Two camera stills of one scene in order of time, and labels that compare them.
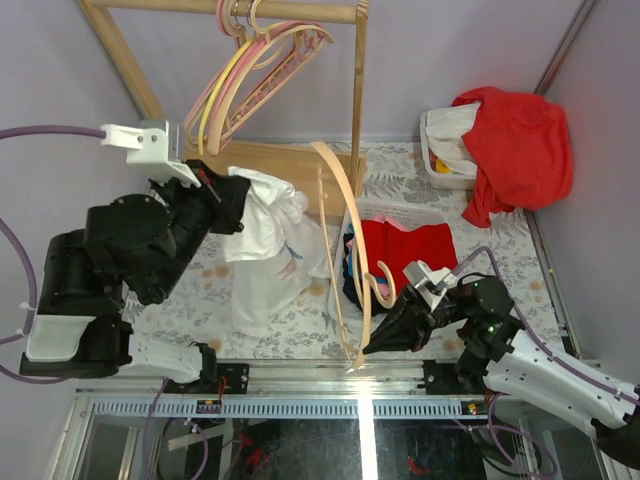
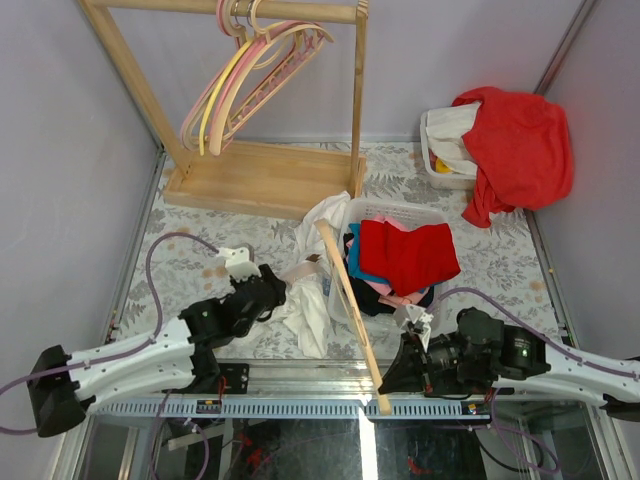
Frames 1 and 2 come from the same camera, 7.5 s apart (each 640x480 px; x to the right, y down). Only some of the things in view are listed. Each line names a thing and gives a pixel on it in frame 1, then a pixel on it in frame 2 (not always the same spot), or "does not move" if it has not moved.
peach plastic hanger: x=369 y=270 → x=306 y=272
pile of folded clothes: x=398 y=248 does not move
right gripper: x=406 y=329 → x=411 y=368
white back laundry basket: x=449 y=162 does not move
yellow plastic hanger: x=203 y=132 does not move
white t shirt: x=276 y=255 → x=309 y=277
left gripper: x=226 y=193 → x=266 y=276
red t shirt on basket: x=523 y=151 does not move
